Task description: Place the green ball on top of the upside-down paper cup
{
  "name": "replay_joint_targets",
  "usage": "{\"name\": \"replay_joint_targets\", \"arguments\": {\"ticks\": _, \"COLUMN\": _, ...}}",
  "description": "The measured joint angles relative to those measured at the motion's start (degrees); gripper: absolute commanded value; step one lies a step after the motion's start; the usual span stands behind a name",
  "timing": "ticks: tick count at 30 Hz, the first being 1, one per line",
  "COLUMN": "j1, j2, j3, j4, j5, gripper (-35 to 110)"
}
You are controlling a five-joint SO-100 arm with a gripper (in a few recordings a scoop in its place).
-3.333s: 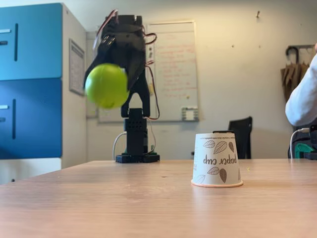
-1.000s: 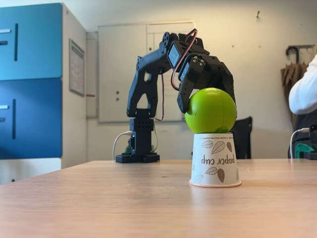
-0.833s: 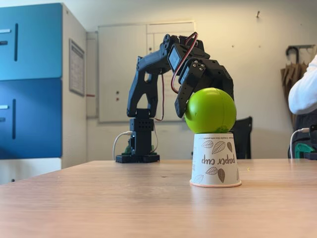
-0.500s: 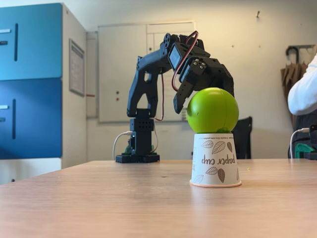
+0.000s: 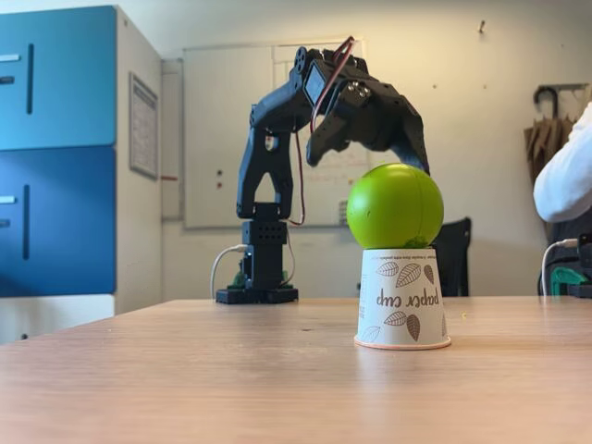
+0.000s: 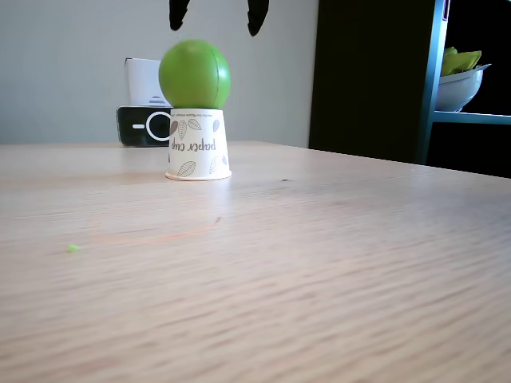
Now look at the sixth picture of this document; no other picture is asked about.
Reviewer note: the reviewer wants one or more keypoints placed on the white bowl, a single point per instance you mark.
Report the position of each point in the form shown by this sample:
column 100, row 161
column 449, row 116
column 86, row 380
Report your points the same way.
column 459, row 89

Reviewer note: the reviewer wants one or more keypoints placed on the small green crumb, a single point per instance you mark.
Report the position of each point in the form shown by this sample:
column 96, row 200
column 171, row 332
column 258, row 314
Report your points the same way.
column 72, row 248

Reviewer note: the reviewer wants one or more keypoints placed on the white cardboard box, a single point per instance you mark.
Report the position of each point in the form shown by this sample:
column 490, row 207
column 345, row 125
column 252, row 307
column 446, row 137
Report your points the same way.
column 139, row 80

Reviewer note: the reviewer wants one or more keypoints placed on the blue metal shelf frame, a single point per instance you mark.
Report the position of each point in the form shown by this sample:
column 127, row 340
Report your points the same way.
column 433, row 60

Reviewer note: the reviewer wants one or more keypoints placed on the green leaves in bowl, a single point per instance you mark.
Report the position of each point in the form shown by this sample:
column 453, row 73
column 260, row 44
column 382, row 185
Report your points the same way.
column 461, row 61

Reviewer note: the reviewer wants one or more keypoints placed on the green foam ball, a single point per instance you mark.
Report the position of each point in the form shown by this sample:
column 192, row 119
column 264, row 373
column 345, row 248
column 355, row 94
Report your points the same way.
column 195, row 73

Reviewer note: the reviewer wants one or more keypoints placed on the leaf print paper cup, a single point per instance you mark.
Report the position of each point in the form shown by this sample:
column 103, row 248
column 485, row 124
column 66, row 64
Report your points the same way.
column 199, row 159

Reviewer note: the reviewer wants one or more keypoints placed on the black cabinet panel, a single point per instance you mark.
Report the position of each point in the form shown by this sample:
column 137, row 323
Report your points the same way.
column 367, row 60

